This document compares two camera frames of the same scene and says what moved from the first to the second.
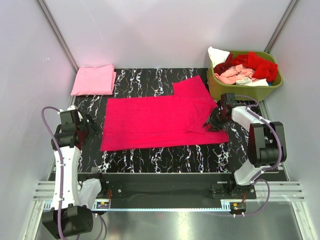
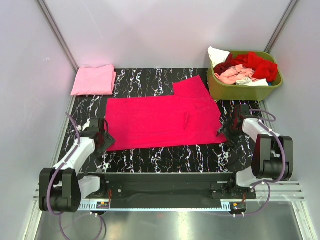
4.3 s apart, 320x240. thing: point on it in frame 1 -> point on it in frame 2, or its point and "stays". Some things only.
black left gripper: [94, 127] -> [109, 141]
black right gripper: [216, 127] -> [224, 130]
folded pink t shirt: [99, 81] stays
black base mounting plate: [170, 187] stays
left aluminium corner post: [58, 34] stays
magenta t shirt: [138, 122] stays
